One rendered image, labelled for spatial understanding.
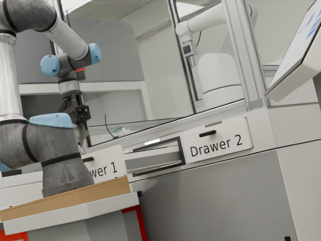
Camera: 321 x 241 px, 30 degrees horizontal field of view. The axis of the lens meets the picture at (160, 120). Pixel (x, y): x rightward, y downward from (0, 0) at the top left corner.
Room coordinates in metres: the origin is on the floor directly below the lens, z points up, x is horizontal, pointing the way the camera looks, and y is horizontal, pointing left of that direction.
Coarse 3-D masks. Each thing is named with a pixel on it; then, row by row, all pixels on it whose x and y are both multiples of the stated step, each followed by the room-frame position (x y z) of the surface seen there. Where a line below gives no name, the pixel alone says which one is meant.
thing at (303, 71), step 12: (312, 36) 1.35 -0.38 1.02; (288, 48) 1.84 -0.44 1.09; (312, 48) 1.33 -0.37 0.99; (300, 60) 1.35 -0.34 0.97; (312, 60) 1.33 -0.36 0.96; (288, 72) 1.49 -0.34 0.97; (300, 72) 1.40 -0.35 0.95; (312, 72) 1.35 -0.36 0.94; (276, 84) 1.64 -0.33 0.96; (288, 84) 1.56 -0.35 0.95; (300, 84) 1.50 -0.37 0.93; (276, 96) 1.77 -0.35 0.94
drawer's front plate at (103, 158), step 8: (96, 152) 2.13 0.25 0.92; (104, 152) 2.10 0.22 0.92; (112, 152) 2.07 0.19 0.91; (120, 152) 2.06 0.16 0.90; (96, 160) 2.13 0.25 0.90; (104, 160) 2.11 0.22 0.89; (112, 160) 2.08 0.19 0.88; (120, 160) 2.05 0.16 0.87; (88, 168) 2.16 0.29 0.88; (96, 168) 2.14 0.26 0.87; (112, 168) 2.09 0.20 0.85; (120, 168) 2.06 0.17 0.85; (96, 176) 2.14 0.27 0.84; (104, 176) 2.12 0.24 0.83; (112, 176) 2.09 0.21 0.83
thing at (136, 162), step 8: (144, 152) 2.18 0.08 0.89; (152, 152) 2.21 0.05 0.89; (160, 152) 2.24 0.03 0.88; (168, 152) 2.27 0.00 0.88; (176, 152) 2.31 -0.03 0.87; (128, 160) 2.10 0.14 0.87; (136, 160) 2.13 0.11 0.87; (144, 160) 2.17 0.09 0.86; (152, 160) 2.20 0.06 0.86; (160, 160) 2.23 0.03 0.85; (168, 160) 2.26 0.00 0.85; (176, 160) 2.30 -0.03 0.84; (128, 168) 2.10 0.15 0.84; (136, 168) 2.13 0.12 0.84; (144, 168) 2.20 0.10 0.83; (152, 168) 2.44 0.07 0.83
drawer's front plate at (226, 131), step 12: (240, 120) 2.10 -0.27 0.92; (192, 132) 2.24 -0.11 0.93; (216, 132) 2.17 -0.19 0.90; (228, 132) 2.14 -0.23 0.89; (240, 132) 2.11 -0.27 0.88; (192, 144) 2.25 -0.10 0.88; (204, 144) 2.22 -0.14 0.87; (252, 144) 2.10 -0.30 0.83; (204, 156) 2.22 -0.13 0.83; (216, 156) 2.19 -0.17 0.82
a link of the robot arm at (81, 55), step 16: (16, 0) 1.76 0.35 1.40; (32, 0) 1.78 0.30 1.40; (16, 16) 1.76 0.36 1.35; (32, 16) 1.78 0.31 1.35; (48, 16) 1.82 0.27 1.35; (48, 32) 1.89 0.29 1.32; (64, 32) 1.94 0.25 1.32; (64, 48) 2.01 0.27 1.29; (80, 48) 2.06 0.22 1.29; (96, 48) 2.15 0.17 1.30; (80, 64) 2.15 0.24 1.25
